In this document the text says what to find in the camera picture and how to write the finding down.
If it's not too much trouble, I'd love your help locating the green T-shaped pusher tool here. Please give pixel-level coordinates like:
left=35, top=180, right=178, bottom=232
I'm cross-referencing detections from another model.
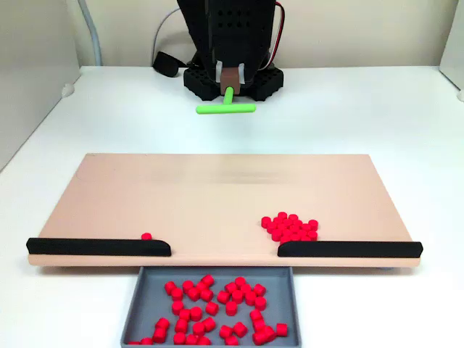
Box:
left=195, top=67, right=257, bottom=116

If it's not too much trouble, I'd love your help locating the grey tray container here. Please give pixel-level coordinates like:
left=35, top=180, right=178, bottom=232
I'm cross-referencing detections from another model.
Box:
left=120, top=266, right=303, bottom=346

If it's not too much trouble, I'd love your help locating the beige board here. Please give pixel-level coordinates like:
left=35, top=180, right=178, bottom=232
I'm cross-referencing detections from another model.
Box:
left=28, top=153, right=421, bottom=269

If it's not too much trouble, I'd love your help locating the red white black servo cable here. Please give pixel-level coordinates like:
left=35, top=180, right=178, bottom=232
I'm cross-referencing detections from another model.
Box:
left=262, top=1, right=286, bottom=72

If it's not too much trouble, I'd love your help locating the thin white cable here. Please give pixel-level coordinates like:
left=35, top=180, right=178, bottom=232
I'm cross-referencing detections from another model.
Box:
left=150, top=6, right=181, bottom=68

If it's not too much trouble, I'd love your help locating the grey white hose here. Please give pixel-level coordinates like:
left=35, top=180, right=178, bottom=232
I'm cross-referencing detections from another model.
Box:
left=77, top=0, right=103, bottom=67

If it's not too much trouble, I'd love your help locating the black rail strip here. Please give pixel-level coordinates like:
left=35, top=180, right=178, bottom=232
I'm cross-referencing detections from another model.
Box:
left=277, top=241, right=423, bottom=259
left=25, top=237, right=172, bottom=257

